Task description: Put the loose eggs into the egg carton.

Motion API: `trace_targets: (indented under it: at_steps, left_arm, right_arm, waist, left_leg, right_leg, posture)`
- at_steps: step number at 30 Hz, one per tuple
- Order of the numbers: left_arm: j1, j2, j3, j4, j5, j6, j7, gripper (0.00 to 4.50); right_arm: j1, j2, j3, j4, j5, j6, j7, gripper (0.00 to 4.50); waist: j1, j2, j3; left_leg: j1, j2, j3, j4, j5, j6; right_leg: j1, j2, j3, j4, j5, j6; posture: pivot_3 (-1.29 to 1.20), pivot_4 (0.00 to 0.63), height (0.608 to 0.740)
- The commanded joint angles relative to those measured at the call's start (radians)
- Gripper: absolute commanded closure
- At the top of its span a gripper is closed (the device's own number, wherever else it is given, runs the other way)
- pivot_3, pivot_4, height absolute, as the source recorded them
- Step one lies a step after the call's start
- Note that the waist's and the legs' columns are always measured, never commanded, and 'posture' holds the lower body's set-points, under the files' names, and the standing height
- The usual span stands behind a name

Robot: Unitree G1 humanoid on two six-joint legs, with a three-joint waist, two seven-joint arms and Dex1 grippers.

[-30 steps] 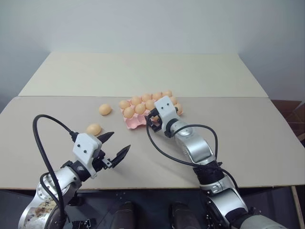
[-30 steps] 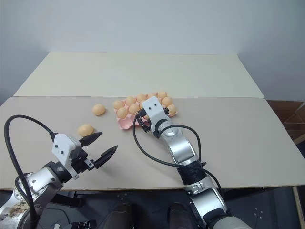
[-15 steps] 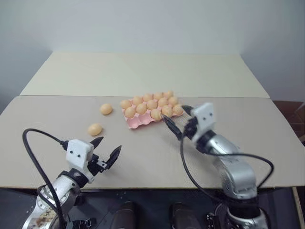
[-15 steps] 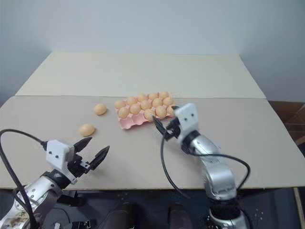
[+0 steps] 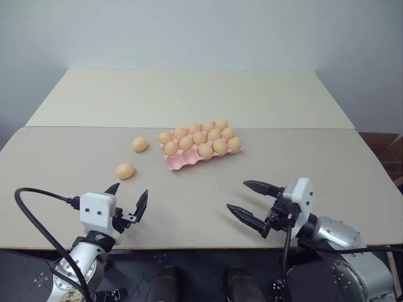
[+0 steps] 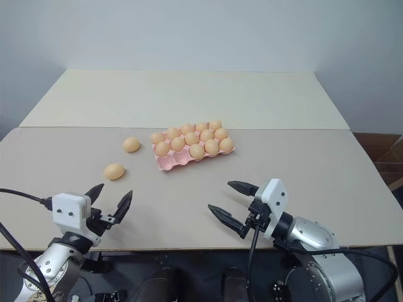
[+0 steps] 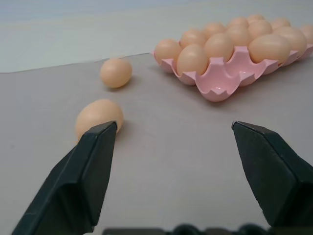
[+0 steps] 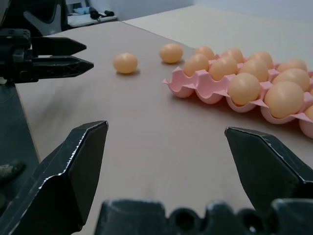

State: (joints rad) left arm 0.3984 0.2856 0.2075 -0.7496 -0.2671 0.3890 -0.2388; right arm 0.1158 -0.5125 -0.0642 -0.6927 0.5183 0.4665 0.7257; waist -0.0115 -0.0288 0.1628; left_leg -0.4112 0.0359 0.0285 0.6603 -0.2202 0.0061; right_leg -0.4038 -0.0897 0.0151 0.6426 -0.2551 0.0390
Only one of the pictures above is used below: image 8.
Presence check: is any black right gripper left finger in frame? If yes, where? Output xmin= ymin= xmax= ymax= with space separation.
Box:
xmin=0 ymin=120 xmax=109 ymax=235

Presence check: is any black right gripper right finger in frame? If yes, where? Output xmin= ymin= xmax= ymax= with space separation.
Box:
xmin=224 ymin=126 xmax=313 ymax=212

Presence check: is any dark grey rounded object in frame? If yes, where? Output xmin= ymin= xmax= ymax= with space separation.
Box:
xmin=0 ymin=160 xmax=25 ymax=185

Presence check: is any black handheld tool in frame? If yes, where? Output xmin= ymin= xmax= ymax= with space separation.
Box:
xmin=89 ymin=6 xmax=114 ymax=20

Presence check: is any white side table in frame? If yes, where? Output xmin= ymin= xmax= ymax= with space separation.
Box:
xmin=66 ymin=6 xmax=118 ymax=28

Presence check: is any pink plastic egg tray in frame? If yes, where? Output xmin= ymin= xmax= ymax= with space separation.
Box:
xmin=162 ymin=52 xmax=313 ymax=141

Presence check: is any black office chair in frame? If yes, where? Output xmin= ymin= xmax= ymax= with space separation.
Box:
xmin=23 ymin=0 xmax=69 ymax=38

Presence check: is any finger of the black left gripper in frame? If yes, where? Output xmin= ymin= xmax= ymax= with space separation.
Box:
xmin=31 ymin=37 xmax=88 ymax=56
xmin=31 ymin=55 xmax=95 ymax=80

